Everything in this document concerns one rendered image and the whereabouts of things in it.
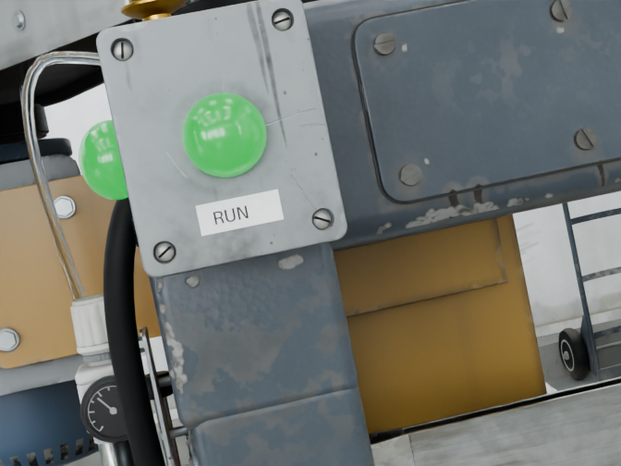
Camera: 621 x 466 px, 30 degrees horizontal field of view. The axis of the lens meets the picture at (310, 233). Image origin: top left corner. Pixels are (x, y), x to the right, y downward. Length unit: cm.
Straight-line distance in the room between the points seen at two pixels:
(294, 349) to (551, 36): 17
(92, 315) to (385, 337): 21
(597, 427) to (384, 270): 16
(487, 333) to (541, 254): 516
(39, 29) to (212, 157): 32
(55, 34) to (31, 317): 24
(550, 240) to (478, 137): 548
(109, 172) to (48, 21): 29
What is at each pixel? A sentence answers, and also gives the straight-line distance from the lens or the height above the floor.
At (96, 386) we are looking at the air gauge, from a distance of 67.
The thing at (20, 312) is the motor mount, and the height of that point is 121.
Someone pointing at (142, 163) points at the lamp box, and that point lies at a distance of 41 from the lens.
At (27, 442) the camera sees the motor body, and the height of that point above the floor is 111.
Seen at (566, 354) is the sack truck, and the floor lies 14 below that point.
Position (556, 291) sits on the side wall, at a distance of 599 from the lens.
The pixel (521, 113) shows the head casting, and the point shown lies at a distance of 49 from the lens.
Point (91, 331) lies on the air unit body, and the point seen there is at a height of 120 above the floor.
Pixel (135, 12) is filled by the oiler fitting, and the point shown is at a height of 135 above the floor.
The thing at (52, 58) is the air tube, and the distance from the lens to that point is 57.
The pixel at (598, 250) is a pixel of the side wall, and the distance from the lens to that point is 605.
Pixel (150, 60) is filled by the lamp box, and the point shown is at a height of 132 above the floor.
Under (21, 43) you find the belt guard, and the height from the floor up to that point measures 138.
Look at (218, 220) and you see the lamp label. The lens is 41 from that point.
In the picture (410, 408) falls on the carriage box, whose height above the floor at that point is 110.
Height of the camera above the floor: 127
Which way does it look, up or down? 3 degrees down
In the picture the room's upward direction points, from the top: 11 degrees counter-clockwise
